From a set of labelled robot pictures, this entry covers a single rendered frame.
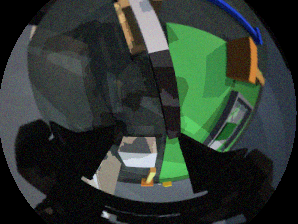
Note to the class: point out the green flat mat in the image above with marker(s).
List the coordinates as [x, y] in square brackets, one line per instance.
[200, 63]

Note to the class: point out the yellow block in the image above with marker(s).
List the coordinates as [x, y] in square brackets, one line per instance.
[167, 183]

